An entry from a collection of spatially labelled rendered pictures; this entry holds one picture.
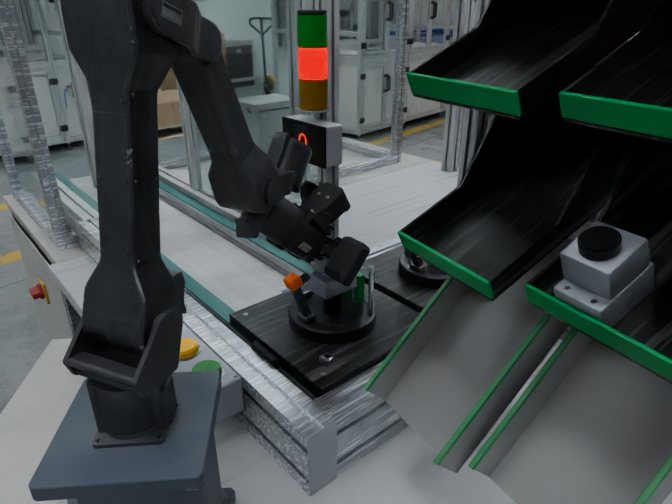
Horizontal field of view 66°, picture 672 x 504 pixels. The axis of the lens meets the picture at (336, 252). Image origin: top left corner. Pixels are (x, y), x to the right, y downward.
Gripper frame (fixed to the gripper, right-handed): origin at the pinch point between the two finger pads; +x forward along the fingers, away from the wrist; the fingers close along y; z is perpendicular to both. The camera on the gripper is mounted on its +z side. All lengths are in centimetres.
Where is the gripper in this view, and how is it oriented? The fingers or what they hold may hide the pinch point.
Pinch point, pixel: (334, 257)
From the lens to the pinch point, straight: 79.3
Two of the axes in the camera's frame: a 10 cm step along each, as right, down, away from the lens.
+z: 5.1, -8.5, 0.8
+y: -6.4, -3.3, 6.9
